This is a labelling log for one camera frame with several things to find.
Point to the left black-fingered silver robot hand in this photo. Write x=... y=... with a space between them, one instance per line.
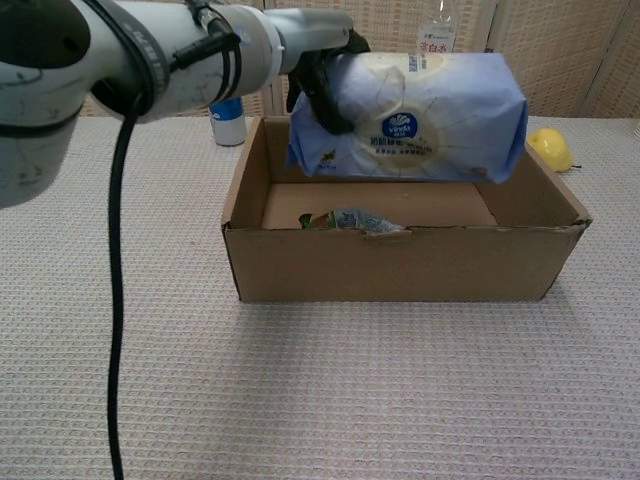
x=315 y=30

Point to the blue-and-white tissue pack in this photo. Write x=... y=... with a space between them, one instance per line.
x=425 y=115

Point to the green snack packet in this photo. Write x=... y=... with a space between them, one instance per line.
x=360 y=222

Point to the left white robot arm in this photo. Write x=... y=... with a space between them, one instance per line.
x=125 y=55

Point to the cardboard box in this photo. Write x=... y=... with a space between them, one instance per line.
x=400 y=265

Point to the clear plastic water bottle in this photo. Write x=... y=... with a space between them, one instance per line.
x=437 y=30

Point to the blue soda can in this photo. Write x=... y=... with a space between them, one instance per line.
x=227 y=122

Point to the yellow pear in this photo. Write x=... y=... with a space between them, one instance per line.
x=552 y=147

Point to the beige woven tablecloth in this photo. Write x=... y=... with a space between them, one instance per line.
x=320 y=390

